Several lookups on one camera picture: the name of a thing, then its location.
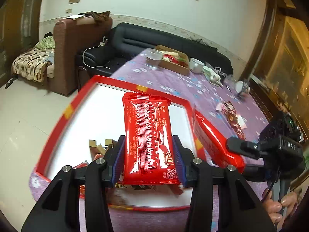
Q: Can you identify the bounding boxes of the brown sesame snack packet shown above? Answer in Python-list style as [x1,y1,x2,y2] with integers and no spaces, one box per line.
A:
[89,139,117,160]

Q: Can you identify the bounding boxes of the large red snack packet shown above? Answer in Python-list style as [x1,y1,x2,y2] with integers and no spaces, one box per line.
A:
[122,92,180,185]

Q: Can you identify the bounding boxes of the person right hand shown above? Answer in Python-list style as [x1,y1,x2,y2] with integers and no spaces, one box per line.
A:
[262,188,298,228]

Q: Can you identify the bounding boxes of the brown chocolate snack packet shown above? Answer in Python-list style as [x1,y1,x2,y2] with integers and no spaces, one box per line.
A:
[222,101,245,140]

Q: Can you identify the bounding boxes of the purple floral tablecloth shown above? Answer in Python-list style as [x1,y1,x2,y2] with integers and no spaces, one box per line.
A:
[28,48,302,232]

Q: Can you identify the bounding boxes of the pink disc snack packet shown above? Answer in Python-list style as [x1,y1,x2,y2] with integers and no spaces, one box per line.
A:
[215,103,226,112]

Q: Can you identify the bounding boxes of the red gift box tray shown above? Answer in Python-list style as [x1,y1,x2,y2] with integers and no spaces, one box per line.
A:
[29,76,202,200]

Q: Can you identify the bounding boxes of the white crumpled cloth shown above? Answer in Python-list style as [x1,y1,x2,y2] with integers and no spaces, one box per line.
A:
[203,66,223,87]

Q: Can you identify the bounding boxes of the white ceramic mug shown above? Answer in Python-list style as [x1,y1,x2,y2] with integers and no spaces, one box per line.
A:
[189,58,205,74]

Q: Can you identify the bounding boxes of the cardboard snack box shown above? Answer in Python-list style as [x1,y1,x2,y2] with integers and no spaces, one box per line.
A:
[155,45,190,76]

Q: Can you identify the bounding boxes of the clear plastic cup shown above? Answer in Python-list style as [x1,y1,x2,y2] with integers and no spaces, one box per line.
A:
[145,48,163,70]

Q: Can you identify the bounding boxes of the patterned blanket bed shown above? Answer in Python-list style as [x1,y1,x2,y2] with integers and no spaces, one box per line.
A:
[11,36,55,83]

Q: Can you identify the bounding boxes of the black leather sofa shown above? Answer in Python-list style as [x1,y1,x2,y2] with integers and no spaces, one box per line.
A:
[75,23,234,77]

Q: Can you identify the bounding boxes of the brown armchair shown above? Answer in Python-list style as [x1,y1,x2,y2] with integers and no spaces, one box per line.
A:
[48,16,112,96]

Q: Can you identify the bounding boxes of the wooden glass door cabinet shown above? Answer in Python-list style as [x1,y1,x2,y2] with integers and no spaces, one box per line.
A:
[1,0,42,86]

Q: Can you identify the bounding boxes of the white charging cable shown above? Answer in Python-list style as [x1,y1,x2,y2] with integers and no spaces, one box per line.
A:
[82,35,111,70]

